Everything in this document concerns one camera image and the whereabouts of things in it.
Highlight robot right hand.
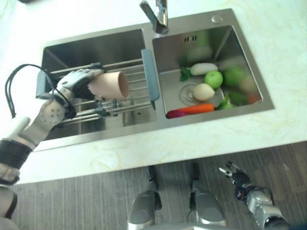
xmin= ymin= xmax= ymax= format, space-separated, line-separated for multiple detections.
xmin=218 ymin=161 xmax=250 ymax=185

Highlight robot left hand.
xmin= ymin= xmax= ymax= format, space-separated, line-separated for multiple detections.
xmin=57 ymin=69 xmax=106 ymax=102

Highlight beige ceramic cup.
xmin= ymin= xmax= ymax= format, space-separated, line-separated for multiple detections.
xmin=88 ymin=72 xmax=131 ymax=100

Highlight stainless steel double sink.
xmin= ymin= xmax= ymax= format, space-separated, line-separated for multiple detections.
xmin=35 ymin=8 xmax=275 ymax=152

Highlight green pepper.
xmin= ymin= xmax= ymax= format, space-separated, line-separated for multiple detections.
xmin=215 ymin=92 xmax=234 ymax=111

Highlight sink drain rack, grey-blue ends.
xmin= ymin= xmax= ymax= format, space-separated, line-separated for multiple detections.
xmin=35 ymin=48 xmax=160 ymax=126

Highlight orange carrot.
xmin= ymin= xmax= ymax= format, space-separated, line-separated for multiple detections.
xmin=177 ymin=103 xmax=215 ymax=115

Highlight magenta red vegetable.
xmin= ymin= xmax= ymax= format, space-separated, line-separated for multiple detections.
xmin=165 ymin=109 xmax=187 ymax=119

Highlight cream white onion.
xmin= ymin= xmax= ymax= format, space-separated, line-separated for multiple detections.
xmin=192 ymin=83 xmax=215 ymax=102

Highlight round sink drain strainer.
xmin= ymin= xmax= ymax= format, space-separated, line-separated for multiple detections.
xmin=180 ymin=83 xmax=200 ymax=102

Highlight robot left leg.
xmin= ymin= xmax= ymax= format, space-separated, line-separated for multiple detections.
xmin=126 ymin=165 xmax=163 ymax=230

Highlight green apple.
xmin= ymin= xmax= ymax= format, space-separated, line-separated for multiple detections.
xmin=204 ymin=70 xmax=224 ymax=90

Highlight chrome kitchen faucet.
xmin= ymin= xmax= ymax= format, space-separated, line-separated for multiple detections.
xmin=140 ymin=0 xmax=169 ymax=35

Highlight green leafy vegetable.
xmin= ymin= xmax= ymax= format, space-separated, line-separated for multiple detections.
xmin=179 ymin=67 xmax=192 ymax=82

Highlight white radish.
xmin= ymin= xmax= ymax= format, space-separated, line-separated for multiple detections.
xmin=190 ymin=62 xmax=219 ymax=76

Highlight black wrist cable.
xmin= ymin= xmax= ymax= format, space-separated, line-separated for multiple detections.
xmin=5 ymin=64 xmax=72 ymax=118

